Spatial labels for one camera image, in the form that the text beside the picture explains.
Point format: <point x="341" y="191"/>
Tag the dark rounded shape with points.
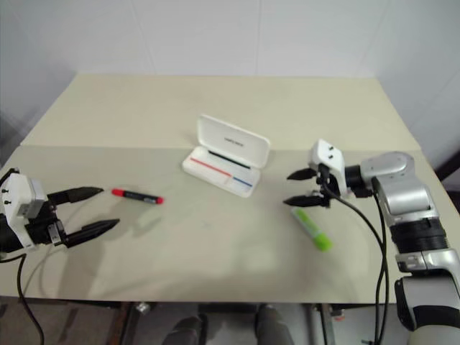
<point x="188" y="330"/>

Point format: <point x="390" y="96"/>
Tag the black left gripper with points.
<point x="43" y="226"/>

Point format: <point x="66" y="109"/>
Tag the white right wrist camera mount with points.
<point x="328" y="154"/>

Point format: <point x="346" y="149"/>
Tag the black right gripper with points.
<point x="323" y="192"/>

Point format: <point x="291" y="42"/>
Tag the white open pencil case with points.
<point x="230" y="143"/>

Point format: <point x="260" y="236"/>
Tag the green highlighter pen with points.
<point x="312" y="228"/>

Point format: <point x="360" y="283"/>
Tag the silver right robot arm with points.
<point x="406" y="190"/>

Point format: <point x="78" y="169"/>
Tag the red and black marker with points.
<point x="138" y="196"/>

